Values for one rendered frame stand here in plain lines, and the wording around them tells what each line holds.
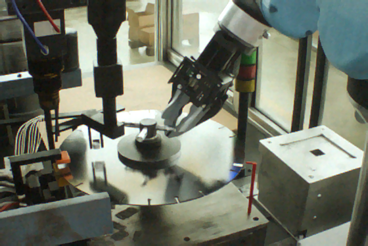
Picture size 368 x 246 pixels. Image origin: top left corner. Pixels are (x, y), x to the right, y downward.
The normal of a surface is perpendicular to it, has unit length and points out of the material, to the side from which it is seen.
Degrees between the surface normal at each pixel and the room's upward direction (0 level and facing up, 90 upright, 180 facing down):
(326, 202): 90
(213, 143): 0
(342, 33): 83
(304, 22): 93
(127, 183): 0
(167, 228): 0
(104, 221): 90
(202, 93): 78
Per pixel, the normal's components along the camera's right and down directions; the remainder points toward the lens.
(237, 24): -0.36, 0.22
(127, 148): -0.08, -0.88
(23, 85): 0.40, 0.40
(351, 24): -0.99, -0.10
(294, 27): 0.03, 0.47
